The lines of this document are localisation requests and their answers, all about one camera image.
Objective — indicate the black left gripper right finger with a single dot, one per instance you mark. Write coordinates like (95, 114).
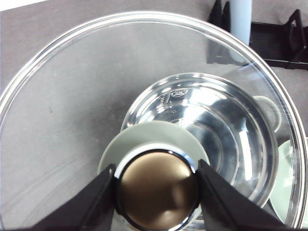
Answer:
(226, 208)

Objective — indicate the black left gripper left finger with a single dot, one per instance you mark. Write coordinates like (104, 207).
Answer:
(89, 208)

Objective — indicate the green plate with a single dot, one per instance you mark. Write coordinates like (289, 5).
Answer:
(289, 195)

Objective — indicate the glass steamer lid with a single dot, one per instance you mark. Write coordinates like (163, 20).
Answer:
(144, 81)

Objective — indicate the green electric steamer pot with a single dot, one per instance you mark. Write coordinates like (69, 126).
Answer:
(236, 129)

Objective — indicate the black plate rack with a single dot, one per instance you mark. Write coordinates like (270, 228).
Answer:
(280, 44)

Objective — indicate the blue plate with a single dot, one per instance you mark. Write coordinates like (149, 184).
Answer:
(241, 19)

